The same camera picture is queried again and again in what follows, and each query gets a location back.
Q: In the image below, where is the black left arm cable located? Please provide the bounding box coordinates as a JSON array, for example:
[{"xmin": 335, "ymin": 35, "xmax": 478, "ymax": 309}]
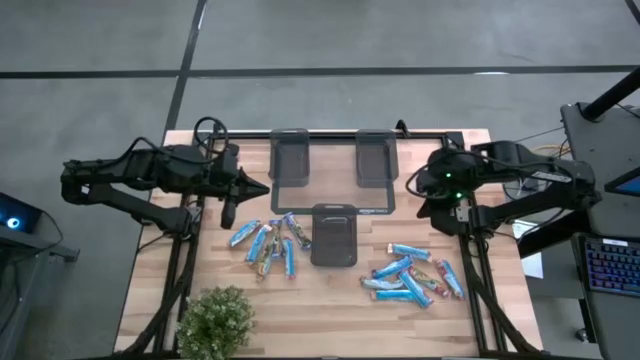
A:
[{"xmin": 193, "ymin": 116, "xmax": 230, "ymax": 151}]

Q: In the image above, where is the yellow cable bundle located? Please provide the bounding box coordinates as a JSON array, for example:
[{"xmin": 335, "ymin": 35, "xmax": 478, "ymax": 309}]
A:
[{"xmin": 502, "ymin": 143, "xmax": 571, "ymax": 201}]

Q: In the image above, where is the white paper sheet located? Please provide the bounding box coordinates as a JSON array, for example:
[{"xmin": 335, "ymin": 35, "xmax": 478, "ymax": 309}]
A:
[{"xmin": 510, "ymin": 219, "xmax": 545, "ymax": 280}]

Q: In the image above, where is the black round pole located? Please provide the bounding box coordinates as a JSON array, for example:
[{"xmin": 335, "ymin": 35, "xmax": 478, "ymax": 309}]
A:
[{"xmin": 582, "ymin": 67, "xmax": 640, "ymax": 122}]

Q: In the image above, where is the black computer with blue light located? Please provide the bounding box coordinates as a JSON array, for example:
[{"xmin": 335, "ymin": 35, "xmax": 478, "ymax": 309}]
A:
[{"xmin": 0, "ymin": 192, "xmax": 44, "ymax": 235}]

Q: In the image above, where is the green artificial potted plant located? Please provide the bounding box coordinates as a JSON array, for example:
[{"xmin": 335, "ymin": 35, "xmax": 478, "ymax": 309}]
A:
[{"xmin": 175, "ymin": 284, "xmax": 256, "ymax": 360}]

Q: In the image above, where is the monitor with blue screen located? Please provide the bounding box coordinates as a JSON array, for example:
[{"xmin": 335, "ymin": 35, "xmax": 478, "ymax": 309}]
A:
[{"xmin": 603, "ymin": 167, "xmax": 640, "ymax": 199}]

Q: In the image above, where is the green and blue granola bar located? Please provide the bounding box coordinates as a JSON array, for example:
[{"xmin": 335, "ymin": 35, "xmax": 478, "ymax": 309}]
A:
[{"xmin": 255, "ymin": 242, "xmax": 275, "ymax": 282}]

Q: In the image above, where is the translucent dark-bordered baking mat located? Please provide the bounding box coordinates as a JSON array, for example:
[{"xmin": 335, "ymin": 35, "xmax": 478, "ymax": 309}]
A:
[{"xmin": 269, "ymin": 130, "xmax": 397, "ymax": 216}]

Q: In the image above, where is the grey metal side stand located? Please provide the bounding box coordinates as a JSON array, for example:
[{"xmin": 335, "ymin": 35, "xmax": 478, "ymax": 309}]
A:
[{"xmin": 0, "ymin": 232, "xmax": 81, "ymax": 360}]

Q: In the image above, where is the dark grey computer cart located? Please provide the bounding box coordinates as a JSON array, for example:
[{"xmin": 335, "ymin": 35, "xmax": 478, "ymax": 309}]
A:
[{"xmin": 559, "ymin": 102, "xmax": 640, "ymax": 360}]

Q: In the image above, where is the blue red-ended granola bar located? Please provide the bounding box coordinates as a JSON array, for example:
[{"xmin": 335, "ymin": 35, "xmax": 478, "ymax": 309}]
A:
[
  {"xmin": 244, "ymin": 223, "xmax": 274, "ymax": 265},
  {"xmin": 282, "ymin": 237, "xmax": 297, "ymax": 280},
  {"xmin": 433, "ymin": 258, "xmax": 466, "ymax": 301}
]

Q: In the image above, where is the backlit black keyboard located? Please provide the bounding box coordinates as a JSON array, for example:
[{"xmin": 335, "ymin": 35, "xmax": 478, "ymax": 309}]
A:
[{"xmin": 582, "ymin": 235, "xmax": 640, "ymax": 297}]

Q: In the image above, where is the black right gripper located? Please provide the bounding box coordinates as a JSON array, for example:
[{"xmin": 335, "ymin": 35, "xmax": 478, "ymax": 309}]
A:
[{"xmin": 417, "ymin": 146, "xmax": 480, "ymax": 236}]

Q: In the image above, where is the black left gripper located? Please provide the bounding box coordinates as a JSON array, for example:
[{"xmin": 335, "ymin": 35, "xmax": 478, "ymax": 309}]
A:
[{"xmin": 219, "ymin": 143, "xmax": 271, "ymax": 230}]

